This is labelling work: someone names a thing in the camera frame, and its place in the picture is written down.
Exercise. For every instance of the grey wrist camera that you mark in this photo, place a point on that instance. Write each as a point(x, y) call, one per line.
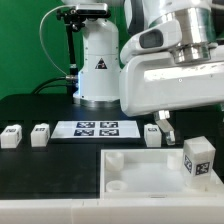
point(158, 38)

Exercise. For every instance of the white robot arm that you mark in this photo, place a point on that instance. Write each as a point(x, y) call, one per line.
point(108, 24)

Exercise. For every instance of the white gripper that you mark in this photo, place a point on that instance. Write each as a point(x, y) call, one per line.
point(153, 82)

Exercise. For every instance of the white square table top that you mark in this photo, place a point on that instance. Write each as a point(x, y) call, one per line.
point(149, 173)

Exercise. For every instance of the white L-shaped obstacle wall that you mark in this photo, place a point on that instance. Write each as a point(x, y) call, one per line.
point(113, 211)

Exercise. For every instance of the white fiducial marker plate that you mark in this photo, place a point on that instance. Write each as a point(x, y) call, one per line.
point(96, 129)

